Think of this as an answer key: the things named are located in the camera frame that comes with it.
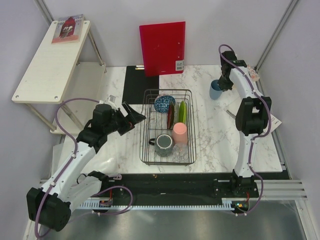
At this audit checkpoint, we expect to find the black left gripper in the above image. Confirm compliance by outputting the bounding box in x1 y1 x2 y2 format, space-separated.
104 102 146 136

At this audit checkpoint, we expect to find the light blue plastic cup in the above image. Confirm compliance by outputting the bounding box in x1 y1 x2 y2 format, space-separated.
209 79 223 100

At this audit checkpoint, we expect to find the dark grey ceramic mug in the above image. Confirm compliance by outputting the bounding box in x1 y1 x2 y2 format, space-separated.
148 133 174 157

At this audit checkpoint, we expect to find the pink plastic cup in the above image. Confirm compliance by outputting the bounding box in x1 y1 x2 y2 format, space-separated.
172 122 188 144

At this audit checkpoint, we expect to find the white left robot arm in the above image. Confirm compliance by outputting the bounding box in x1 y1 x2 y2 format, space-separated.
26 101 146 238

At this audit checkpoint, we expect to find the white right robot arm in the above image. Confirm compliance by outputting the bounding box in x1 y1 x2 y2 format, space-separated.
217 49 272 198

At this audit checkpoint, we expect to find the floral cover book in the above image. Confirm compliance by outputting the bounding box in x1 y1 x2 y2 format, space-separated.
247 65 260 82

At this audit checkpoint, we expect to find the black clipboard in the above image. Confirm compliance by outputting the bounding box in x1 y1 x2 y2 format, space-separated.
122 66 160 104

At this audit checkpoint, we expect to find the spiral notebook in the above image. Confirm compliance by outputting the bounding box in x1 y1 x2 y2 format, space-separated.
226 109 236 119

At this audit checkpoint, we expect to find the blue patterned bowl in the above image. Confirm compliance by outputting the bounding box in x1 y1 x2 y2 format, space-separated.
153 93 176 113

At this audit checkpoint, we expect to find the dark red plate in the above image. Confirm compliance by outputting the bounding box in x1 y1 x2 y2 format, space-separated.
167 103 175 130

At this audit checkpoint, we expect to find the green plate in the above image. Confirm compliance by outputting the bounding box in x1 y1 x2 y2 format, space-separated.
178 100 187 124

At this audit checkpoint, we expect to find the clear glass tumbler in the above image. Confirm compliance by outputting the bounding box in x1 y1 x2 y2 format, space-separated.
172 143 189 163

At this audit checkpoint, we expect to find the white paper booklet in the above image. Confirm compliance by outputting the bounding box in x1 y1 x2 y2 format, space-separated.
270 114 282 133

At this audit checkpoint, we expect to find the red folder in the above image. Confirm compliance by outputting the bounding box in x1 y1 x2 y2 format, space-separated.
139 21 186 77

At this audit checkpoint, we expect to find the white wooden shelf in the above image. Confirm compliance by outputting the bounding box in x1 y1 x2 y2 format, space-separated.
12 20 106 135

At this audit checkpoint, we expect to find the red cover book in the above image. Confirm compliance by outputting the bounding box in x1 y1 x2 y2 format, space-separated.
51 14 84 44

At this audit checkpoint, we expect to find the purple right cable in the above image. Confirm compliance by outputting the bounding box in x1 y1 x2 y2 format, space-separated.
218 44 273 217

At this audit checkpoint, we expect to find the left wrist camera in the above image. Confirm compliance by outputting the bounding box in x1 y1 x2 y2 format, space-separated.
104 95 117 109

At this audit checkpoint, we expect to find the black wire dish rack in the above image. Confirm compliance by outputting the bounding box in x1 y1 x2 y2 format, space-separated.
139 88 197 167

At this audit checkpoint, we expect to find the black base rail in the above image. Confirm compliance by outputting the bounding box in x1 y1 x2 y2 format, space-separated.
79 170 261 206

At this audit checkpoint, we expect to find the white cable duct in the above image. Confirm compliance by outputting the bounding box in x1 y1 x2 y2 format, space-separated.
77 198 250 211

